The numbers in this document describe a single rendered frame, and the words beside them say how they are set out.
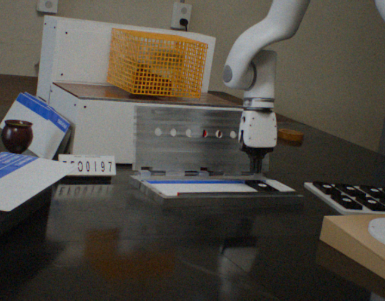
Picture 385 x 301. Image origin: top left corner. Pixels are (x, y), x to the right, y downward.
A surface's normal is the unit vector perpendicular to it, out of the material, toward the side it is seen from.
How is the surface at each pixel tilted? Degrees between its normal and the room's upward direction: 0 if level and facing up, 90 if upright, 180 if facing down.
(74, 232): 0
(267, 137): 76
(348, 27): 90
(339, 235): 90
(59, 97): 90
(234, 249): 0
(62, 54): 90
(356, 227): 4
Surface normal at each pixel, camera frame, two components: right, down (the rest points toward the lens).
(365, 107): 0.45, 0.26
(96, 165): 0.51, -0.17
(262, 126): 0.51, 0.06
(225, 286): 0.14, -0.97
